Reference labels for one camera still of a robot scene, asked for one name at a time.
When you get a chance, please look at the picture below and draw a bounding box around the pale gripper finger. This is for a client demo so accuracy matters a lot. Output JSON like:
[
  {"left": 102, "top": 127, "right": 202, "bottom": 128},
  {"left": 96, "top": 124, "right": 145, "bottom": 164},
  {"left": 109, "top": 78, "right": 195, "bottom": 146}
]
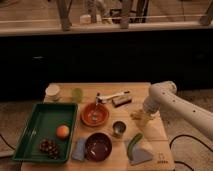
[{"left": 140, "top": 116, "right": 155, "bottom": 128}]

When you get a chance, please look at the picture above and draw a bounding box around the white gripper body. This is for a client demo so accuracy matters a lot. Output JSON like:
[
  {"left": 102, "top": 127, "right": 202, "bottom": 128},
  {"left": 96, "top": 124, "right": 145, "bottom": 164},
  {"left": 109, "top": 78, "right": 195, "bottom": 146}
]
[{"left": 143, "top": 99, "right": 160, "bottom": 119}]

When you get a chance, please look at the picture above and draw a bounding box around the yellow banana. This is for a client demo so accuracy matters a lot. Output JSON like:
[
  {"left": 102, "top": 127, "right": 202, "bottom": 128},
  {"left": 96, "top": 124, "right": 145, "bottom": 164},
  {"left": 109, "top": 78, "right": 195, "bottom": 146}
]
[{"left": 130, "top": 109, "right": 148, "bottom": 124}]

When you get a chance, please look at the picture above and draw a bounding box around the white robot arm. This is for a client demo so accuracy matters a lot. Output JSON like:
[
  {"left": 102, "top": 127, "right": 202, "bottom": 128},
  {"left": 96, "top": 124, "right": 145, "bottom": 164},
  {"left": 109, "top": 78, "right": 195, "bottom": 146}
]
[{"left": 143, "top": 81, "right": 213, "bottom": 141}]

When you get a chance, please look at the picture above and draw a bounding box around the purple bowl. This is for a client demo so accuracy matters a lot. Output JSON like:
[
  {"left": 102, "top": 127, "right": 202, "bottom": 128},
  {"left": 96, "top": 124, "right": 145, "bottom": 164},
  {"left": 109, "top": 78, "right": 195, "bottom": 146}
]
[{"left": 85, "top": 132, "right": 112, "bottom": 162}]

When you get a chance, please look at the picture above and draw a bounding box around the orange bowl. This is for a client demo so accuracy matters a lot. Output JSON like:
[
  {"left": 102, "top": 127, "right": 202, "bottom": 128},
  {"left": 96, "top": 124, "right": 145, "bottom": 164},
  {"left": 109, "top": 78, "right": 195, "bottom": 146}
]
[{"left": 80, "top": 103, "right": 109, "bottom": 127}]

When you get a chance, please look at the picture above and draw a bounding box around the green cucumber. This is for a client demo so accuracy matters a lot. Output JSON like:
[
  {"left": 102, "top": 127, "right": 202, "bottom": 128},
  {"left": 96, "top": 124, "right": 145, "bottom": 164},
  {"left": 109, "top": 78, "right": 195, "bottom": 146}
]
[{"left": 127, "top": 133, "right": 143, "bottom": 160}]

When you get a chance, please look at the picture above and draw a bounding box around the small metal cup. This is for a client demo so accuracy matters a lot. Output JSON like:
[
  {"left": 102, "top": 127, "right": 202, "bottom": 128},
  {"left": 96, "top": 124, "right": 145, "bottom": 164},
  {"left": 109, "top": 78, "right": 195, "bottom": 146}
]
[{"left": 113, "top": 121, "right": 126, "bottom": 137}]

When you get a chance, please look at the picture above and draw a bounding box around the grey cloth right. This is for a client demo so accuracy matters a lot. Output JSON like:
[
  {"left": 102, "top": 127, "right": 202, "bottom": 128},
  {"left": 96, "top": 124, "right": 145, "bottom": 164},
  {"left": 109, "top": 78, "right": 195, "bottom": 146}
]
[{"left": 124, "top": 139, "right": 153, "bottom": 166}]

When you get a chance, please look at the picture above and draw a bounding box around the brown sponge block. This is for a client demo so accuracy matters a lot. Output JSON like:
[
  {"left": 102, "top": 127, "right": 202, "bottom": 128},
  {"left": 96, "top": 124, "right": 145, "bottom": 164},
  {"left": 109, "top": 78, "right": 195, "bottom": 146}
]
[{"left": 112, "top": 96, "right": 132, "bottom": 107}]

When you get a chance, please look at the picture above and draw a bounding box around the metal spoon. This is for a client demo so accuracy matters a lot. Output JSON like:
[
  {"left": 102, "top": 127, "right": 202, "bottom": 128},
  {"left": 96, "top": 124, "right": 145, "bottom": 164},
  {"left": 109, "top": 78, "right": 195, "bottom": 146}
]
[{"left": 92, "top": 97, "right": 100, "bottom": 122}]

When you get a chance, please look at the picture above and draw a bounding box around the green cup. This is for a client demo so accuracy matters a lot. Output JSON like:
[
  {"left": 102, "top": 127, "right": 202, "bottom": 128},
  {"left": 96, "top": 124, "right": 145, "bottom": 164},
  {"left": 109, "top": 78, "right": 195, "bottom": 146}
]
[{"left": 71, "top": 88, "right": 83, "bottom": 103}]

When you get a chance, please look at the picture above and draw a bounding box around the blue cloth left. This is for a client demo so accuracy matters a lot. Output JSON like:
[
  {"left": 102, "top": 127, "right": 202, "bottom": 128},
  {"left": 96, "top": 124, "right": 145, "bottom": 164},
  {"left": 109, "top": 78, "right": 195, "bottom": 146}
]
[{"left": 71, "top": 138, "right": 86, "bottom": 161}]

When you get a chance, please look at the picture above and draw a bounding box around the orange peach fruit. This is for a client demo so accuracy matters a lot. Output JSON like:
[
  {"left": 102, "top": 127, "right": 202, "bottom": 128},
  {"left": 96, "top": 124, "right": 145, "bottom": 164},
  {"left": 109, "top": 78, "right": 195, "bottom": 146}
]
[{"left": 56, "top": 125, "right": 70, "bottom": 139}]

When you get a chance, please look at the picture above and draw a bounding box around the green plastic tray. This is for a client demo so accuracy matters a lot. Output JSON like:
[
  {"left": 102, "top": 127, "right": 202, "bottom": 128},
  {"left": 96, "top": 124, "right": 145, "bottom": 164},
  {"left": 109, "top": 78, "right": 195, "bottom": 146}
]
[{"left": 13, "top": 103, "right": 78, "bottom": 163}]

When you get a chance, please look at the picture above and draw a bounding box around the dark grape bunch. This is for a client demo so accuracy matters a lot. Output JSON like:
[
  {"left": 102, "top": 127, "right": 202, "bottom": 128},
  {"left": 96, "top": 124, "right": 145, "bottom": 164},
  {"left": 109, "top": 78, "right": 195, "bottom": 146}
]
[{"left": 39, "top": 139, "right": 60, "bottom": 159}]

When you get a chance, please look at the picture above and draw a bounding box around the black cable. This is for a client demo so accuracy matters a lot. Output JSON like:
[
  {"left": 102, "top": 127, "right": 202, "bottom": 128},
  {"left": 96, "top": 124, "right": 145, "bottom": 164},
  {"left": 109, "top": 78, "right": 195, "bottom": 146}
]
[{"left": 169, "top": 134, "right": 213, "bottom": 171}]

